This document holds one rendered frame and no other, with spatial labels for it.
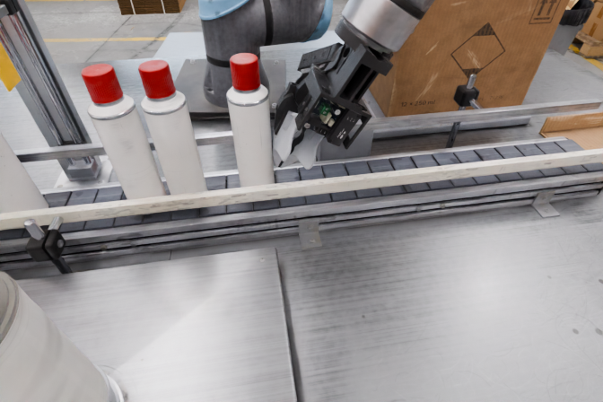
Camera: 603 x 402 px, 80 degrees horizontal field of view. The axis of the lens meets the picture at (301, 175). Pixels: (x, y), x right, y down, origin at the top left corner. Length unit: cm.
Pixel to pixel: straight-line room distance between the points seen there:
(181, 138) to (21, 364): 28
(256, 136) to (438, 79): 43
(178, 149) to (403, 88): 46
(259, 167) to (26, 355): 32
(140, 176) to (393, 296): 36
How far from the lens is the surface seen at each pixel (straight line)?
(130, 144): 48
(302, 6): 78
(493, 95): 86
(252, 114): 44
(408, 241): 56
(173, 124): 45
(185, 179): 50
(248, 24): 76
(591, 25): 406
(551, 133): 90
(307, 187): 50
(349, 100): 40
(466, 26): 75
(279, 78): 92
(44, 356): 30
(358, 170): 59
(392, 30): 40
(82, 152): 57
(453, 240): 59
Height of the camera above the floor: 125
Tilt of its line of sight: 41 degrees down
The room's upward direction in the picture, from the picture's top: straight up
